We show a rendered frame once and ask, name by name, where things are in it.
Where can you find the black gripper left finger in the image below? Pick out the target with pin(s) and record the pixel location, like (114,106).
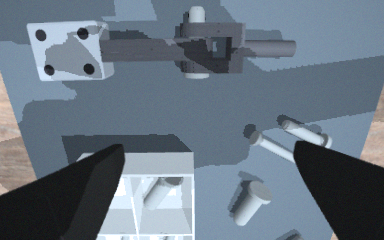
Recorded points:
(69,204)

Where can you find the dark grey flat bar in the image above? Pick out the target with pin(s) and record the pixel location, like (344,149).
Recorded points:
(163,49)

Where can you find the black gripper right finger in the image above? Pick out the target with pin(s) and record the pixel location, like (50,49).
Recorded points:
(349,191)

